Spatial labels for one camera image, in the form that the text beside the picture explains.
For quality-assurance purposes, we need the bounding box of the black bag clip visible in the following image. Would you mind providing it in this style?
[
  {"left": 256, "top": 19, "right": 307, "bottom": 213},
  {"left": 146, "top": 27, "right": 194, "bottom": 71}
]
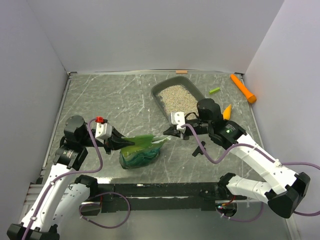
[{"left": 192, "top": 141, "right": 206, "bottom": 157}]

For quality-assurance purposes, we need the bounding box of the yellow plastic scoop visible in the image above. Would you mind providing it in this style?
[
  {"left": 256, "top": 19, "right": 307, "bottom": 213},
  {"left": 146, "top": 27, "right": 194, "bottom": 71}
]
[{"left": 222, "top": 104, "right": 232, "bottom": 120}]

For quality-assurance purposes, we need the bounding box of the green litter bag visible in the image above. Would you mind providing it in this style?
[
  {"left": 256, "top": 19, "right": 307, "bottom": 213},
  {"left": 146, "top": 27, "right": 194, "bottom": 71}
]
[{"left": 119, "top": 134, "right": 172, "bottom": 170}]

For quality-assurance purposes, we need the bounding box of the grey litter box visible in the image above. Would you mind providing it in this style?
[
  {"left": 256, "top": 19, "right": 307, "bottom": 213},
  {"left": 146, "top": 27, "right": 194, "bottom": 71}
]
[{"left": 151, "top": 76, "right": 205, "bottom": 121}]

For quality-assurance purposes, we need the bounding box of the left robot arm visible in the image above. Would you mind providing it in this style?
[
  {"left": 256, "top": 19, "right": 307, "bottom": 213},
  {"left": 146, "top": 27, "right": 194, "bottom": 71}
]
[{"left": 7, "top": 115, "right": 134, "bottom": 240}]

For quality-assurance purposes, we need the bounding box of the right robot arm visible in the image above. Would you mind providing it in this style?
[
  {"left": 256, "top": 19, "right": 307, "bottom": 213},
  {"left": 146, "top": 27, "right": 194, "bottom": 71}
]
[{"left": 164, "top": 98, "right": 311, "bottom": 219}]

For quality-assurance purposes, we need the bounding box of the green small block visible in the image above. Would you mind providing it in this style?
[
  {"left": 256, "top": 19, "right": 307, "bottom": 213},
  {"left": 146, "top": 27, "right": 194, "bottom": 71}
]
[{"left": 209, "top": 87, "right": 220, "bottom": 95}]

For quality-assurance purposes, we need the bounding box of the orange toy carrot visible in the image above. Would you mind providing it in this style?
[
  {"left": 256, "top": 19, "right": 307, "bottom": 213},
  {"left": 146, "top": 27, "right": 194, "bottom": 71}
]
[{"left": 230, "top": 74, "right": 257, "bottom": 104}]

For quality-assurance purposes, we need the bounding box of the tan small block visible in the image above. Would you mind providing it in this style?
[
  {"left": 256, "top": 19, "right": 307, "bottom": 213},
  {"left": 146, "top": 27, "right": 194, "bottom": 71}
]
[{"left": 175, "top": 70, "right": 188, "bottom": 74}]

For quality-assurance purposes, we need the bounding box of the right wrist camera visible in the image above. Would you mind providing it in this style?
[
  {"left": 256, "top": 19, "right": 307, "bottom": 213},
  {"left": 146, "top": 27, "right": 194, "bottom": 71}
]
[{"left": 168, "top": 111, "right": 186, "bottom": 133}]

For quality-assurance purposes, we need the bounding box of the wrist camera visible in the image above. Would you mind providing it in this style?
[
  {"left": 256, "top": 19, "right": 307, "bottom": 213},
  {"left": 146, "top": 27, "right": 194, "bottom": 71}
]
[
  {"left": 95, "top": 116, "right": 113, "bottom": 140},
  {"left": 168, "top": 111, "right": 186, "bottom": 133}
]

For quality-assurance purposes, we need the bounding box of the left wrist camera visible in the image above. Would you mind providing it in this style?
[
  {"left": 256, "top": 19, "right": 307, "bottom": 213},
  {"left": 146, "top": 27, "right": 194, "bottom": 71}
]
[{"left": 95, "top": 116, "right": 113, "bottom": 140}]

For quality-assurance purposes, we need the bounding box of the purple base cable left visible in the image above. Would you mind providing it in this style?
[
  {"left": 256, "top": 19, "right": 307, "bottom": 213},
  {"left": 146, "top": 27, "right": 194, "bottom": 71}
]
[{"left": 78, "top": 191, "right": 131, "bottom": 230}]

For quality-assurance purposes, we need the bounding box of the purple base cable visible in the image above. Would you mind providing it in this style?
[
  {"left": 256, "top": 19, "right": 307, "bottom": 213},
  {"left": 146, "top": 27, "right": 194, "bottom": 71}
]
[
  {"left": 216, "top": 202, "right": 265, "bottom": 223},
  {"left": 78, "top": 191, "right": 131, "bottom": 230}
]

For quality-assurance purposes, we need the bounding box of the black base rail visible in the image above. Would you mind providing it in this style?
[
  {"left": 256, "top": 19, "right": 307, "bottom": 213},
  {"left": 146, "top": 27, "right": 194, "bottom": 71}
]
[{"left": 85, "top": 182, "right": 246, "bottom": 213}]

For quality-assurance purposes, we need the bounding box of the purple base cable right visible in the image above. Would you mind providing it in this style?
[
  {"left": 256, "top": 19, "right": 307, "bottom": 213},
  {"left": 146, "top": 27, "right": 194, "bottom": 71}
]
[{"left": 216, "top": 202, "right": 265, "bottom": 223}]

